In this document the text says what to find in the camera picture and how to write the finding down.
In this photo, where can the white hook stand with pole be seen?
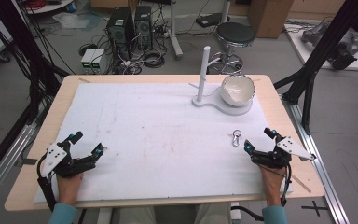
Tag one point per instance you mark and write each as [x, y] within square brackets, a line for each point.
[203, 71]

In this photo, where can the white desk leg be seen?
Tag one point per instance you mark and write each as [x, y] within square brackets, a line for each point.
[174, 34]

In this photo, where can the cardboard box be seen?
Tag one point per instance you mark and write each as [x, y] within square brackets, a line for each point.
[270, 17]

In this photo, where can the white round table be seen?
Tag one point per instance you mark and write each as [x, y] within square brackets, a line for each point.
[51, 6]

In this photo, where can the white platform board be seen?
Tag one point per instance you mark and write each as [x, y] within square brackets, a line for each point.
[298, 46]

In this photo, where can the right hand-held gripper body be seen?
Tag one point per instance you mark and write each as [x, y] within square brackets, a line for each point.
[276, 157]

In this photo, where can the white power supply unit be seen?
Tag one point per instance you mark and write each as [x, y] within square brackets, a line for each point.
[87, 59]
[99, 60]

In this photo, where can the clear plastic sheet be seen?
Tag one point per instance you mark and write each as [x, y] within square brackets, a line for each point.
[71, 20]

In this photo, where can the aluminium rail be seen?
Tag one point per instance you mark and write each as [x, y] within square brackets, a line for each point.
[320, 174]
[3, 168]

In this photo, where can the black flat case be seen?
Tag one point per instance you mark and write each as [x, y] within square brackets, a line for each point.
[212, 20]

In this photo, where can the black frame strut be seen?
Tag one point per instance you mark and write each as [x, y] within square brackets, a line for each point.
[15, 34]
[326, 46]

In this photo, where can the grey machine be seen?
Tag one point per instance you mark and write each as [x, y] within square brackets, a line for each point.
[341, 46]

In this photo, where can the large black computer tower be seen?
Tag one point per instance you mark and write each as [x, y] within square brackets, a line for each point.
[119, 31]

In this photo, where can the person's right hand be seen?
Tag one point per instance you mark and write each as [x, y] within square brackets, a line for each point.
[272, 183]

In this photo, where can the black round stool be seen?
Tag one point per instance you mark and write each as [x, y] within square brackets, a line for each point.
[234, 34]

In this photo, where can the white foam mat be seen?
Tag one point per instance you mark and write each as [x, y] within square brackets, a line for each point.
[155, 140]

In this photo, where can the white bowl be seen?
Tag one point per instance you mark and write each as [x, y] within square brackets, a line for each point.
[237, 91]

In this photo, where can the small black computer tower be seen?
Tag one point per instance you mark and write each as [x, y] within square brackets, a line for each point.
[143, 26]

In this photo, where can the thin wooden strip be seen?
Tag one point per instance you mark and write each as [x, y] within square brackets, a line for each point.
[302, 184]

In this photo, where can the person's left hand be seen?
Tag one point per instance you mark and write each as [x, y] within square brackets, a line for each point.
[69, 188]

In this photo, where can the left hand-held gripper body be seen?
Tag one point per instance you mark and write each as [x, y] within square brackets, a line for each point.
[55, 157]

